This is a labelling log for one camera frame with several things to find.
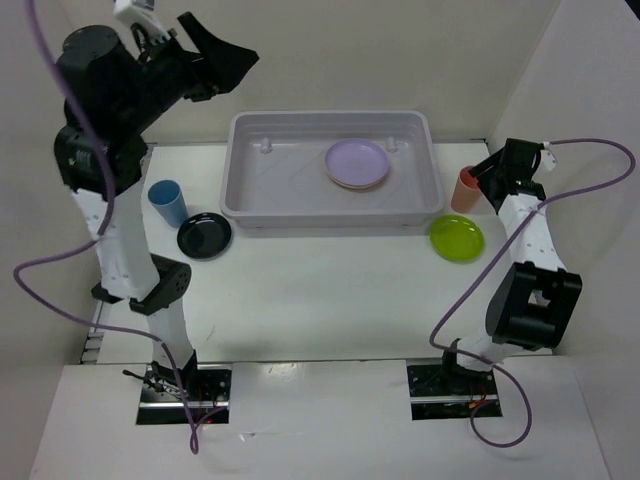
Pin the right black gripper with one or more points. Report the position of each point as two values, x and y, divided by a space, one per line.
483 166

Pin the orange plastic plate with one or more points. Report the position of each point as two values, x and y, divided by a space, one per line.
354 187

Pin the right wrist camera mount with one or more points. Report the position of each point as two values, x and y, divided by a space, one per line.
544 158

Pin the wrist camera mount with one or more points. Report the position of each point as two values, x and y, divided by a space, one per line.
140 17
544 158

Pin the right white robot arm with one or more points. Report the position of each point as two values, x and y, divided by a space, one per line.
534 302

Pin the lavender plastic bin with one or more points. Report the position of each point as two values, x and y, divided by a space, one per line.
275 174

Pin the coral plastic cup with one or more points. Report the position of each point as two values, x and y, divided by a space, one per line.
466 192

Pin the purple plastic plate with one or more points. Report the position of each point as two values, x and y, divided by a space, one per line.
356 161

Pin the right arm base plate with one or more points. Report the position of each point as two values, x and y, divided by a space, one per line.
433 397

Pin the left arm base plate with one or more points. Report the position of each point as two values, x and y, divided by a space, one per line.
160 404

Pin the blue plastic cup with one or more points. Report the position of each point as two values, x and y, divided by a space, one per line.
167 198

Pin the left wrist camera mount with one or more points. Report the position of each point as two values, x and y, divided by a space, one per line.
140 17

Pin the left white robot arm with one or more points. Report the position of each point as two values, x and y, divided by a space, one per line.
113 97

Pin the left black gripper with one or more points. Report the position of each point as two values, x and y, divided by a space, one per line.
229 63

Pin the green plastic plate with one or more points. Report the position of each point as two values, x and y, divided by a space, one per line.
456 238

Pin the black plate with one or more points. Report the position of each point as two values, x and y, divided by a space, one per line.
204 236

